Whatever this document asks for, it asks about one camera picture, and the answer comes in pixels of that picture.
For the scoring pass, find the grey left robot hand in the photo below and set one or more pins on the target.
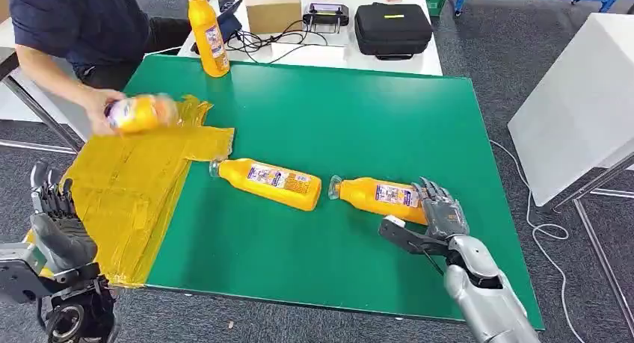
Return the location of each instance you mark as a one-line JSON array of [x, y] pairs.
[[64, 241]]

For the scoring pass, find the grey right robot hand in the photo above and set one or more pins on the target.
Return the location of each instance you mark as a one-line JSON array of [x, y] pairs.
[[443, 214]]

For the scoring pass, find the orange drink bottle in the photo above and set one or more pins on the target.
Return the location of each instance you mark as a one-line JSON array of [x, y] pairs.
[[270, 185], [141, 114], [376, 197], [208, 39]]

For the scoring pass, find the yellow sheet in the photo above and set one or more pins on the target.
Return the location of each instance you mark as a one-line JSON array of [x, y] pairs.
[[129, 192]]

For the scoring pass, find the grey side table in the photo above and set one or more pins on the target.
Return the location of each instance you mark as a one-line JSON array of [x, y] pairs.
[[59, 108]]

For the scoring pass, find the white side table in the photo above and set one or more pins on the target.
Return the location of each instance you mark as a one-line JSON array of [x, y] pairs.
[[574, 108]]

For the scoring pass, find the black carry case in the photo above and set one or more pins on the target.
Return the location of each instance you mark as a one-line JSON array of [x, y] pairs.
[[394, 29]]

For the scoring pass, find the person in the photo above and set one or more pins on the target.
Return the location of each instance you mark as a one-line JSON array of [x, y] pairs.
[[74, 19]]

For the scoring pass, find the black remote controller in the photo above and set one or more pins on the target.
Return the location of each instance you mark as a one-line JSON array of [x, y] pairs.
[[326, 16]]

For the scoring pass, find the cardboard box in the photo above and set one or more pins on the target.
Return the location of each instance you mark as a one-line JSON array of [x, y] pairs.
[[272, 9]]

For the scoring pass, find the black phone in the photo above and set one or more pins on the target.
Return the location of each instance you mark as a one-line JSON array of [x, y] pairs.
[[226, 1]]

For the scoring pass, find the black right camera bracket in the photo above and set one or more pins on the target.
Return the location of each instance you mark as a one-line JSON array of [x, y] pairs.
[[411, 239]]

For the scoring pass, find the black camera bracket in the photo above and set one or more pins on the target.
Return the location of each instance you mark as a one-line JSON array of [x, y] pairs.
[[29, 281], [411, 239]]

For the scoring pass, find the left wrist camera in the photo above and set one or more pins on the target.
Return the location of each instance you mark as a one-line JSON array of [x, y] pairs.
[[22, 259]]

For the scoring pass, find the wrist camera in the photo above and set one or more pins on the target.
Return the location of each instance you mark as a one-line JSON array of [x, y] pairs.
[[22, 259], [395, 221]]

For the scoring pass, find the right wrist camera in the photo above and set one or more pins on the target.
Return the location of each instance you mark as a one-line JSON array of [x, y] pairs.
[[395, 221]]

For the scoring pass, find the black left camera bracket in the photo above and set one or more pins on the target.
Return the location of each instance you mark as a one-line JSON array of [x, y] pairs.
[[29, 281]]

